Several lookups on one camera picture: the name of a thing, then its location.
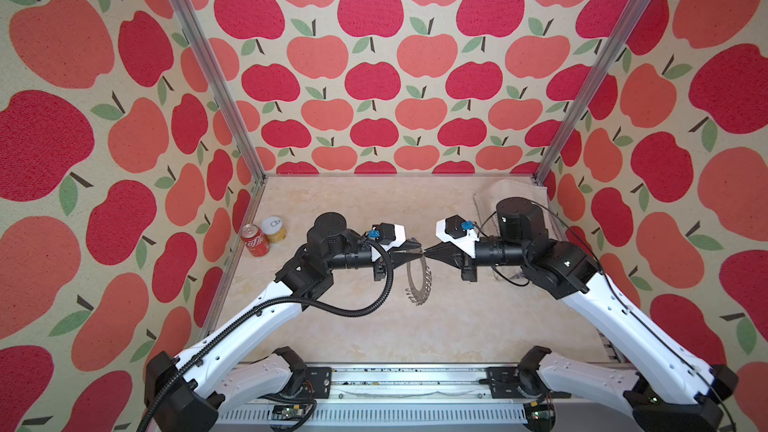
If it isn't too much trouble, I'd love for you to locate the metal disc with key rings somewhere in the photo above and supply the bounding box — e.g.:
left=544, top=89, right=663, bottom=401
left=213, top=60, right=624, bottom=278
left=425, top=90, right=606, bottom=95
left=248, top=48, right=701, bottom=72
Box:
left=405, top=256, right=432, bottom=306

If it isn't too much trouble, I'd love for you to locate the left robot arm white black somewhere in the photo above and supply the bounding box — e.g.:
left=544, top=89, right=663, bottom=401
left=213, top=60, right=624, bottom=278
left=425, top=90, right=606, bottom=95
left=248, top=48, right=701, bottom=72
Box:
left=137, top=212, right=421, bottom=431

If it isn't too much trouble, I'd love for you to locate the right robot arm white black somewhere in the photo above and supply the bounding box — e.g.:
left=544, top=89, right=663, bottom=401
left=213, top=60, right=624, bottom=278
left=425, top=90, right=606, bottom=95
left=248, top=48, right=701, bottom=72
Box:
left=425, top=197, right=739, bottom=431

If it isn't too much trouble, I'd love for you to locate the yellow can white lid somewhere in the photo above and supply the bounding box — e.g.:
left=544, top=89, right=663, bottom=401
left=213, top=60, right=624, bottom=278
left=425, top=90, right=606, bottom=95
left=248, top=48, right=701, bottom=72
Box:
left=260, top=216, right=287, bottom=244

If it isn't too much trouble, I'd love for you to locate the red soda can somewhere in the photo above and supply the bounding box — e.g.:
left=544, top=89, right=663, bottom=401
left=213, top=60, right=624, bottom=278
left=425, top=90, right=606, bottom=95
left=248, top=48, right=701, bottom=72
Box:
left=239, top=223, right=270, bottom=257

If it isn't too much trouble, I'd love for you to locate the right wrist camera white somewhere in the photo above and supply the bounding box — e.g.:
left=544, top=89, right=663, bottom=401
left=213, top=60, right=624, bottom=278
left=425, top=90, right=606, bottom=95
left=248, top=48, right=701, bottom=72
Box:
left=436, top=215, right=478, bottom=243

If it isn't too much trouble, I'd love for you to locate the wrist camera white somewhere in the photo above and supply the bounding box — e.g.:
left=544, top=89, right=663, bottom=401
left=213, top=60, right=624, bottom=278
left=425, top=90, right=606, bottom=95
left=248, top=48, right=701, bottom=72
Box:
left=436, top=215, right=478, bottom=243
left=367, top=223, right=407, bottom=250

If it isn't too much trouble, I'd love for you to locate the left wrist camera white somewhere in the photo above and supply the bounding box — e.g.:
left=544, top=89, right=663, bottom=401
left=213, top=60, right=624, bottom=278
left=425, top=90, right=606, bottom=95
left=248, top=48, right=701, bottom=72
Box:
left=367, top=223, right=407, bottom=250

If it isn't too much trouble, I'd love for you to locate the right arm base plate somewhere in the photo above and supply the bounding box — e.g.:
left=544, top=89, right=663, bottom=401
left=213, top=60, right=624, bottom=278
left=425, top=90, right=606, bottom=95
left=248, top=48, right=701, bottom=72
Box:
left=481, top=366, right=525, bottom=399

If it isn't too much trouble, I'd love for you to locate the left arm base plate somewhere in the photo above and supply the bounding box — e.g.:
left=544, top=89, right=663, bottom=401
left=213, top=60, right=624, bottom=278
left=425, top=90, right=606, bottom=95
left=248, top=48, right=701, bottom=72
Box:
left=294, top=367, right=333, bottom=400

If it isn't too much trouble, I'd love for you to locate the front aluminium rail frame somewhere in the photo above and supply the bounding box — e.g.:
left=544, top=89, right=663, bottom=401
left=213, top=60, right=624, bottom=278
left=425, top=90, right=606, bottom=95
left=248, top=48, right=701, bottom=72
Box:
left=218, top=362, right=635, bottom=431

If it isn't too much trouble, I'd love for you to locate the right aluminium corner post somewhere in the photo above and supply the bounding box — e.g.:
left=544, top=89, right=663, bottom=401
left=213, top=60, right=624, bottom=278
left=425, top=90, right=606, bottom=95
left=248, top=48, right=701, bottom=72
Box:
left=533, top=0, right=651, bottom=186

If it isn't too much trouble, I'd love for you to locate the aluminium corner post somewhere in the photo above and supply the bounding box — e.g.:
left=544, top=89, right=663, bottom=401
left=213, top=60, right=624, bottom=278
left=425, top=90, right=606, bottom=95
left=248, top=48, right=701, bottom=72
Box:
left=169, top=0, right=267, bottom=186
left=533, top=0, right=651, bottom=186

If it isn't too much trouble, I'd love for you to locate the left aluminium corner post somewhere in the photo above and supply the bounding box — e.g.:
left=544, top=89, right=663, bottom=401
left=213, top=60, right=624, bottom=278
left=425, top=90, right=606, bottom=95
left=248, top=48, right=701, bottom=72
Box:
left=169, top=0, right=267, bottom=186

